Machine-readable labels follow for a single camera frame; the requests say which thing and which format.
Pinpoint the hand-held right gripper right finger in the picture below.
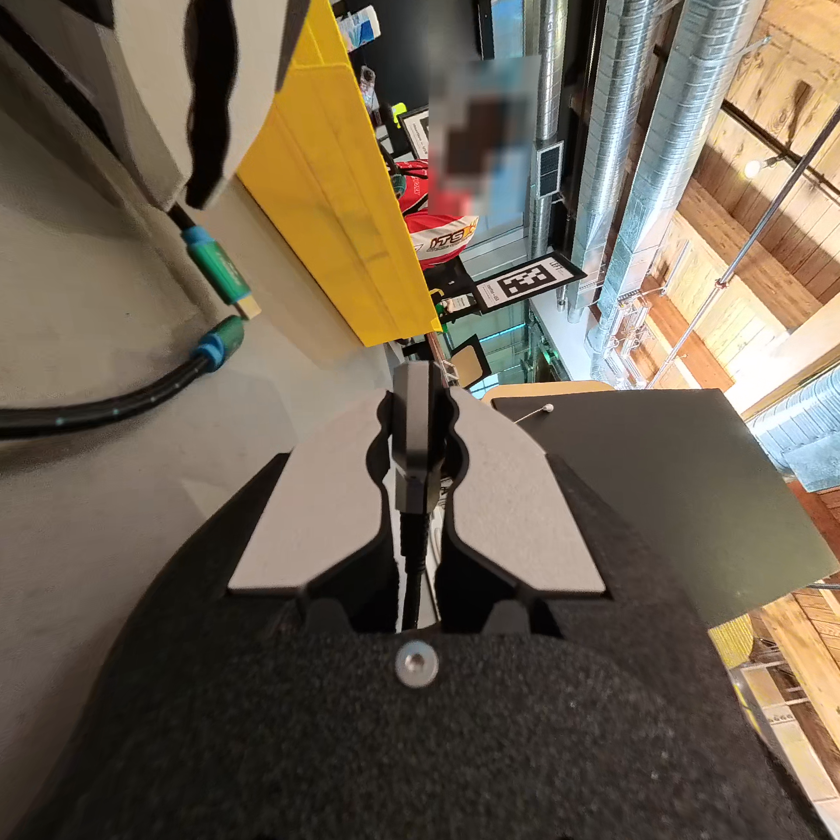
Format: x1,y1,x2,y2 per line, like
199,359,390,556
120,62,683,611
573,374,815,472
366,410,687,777
438,387,608,595

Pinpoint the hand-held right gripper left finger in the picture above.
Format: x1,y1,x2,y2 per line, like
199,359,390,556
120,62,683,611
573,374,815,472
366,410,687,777
226,388,403,595

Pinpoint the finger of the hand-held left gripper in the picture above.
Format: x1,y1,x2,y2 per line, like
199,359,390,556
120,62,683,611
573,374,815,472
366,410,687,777
108,0,214,212
210,0,312,198

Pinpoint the black HDMI switch box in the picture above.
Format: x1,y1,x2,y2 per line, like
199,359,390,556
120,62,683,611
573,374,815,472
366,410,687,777
390,360,448,514

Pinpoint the green HDMI cable gold tip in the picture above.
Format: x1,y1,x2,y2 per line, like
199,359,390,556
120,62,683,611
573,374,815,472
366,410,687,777
167,202,263,322

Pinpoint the blue and white packet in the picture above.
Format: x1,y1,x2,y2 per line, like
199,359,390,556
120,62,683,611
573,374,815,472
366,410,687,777
338,5,383,52

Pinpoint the yellow plastic bin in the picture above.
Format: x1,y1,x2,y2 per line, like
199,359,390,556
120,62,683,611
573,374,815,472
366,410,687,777
235,0,445,349

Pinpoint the black flat panel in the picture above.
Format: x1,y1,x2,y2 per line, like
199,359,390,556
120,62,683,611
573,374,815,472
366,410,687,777
491,387,840,630

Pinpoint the red and white bag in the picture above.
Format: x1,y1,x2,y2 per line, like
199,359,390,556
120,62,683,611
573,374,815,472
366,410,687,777
397,159,481,268

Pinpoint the black fiducial marker board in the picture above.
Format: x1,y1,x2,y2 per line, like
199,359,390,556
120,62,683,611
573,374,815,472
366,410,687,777
471,251,589,315

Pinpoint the metal conduit pipe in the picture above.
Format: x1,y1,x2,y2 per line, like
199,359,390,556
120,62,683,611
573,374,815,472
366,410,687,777
646,105,840,389

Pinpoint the thin black cable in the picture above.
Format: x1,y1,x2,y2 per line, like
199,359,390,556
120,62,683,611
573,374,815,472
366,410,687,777
398,511,433,632

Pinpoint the green HDMI cable braided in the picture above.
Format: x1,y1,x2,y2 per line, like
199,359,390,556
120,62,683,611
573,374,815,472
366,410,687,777
0,314,248,442

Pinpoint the thin silver duct pipe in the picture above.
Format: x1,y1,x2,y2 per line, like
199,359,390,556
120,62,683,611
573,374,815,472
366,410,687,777
528,0,573,258

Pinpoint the silver ventilation duct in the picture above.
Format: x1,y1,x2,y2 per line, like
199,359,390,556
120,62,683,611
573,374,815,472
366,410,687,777
748,364,840,493
567,0,686,324
586,0,769,385

